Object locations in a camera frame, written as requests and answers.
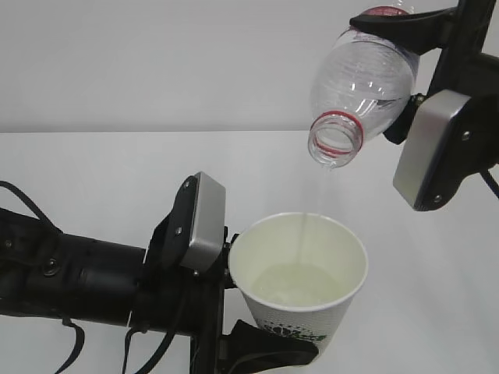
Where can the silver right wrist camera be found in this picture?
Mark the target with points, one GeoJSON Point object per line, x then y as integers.
{"type": "Point", "coordinates": [424, 145]}

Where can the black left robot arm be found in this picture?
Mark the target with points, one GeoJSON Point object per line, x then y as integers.
{"type": "Point", "coordinates": [46, 273]}

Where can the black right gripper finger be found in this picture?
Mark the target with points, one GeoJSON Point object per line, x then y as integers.
{"type": "Point", "coordinates": [397, 132]}
{"type": "Point", "coordinates": [418, 33]}

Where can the clear plastic water bottle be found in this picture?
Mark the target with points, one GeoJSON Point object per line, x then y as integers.
{"type": "Point", "coordinates": [360, 89]}

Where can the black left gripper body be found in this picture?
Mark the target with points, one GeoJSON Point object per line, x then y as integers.
{"type": "Point", "coordinates": [175, 299]}

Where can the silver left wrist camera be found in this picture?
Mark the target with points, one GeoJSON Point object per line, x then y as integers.
{"type": "Point", "coordinates": [207, 235]}

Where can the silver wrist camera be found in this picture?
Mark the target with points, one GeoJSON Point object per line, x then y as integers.
{"type": "Point", "coordinates": [207, 235]}
{"type": "Point", "coordinates": [424, 145]}

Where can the white paper coffee cup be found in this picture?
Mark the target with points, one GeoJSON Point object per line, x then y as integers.
{"type": "Point", "coordinates": [298, 273]}

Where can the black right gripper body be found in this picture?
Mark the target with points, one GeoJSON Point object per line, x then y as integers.
{"type": "Point", "coordinates": [471, 147]}

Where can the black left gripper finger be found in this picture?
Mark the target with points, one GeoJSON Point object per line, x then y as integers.
{"type": "Point", "coordinates": [230, 249]}
{"type": "Point", "coordinates": [248, 349]}

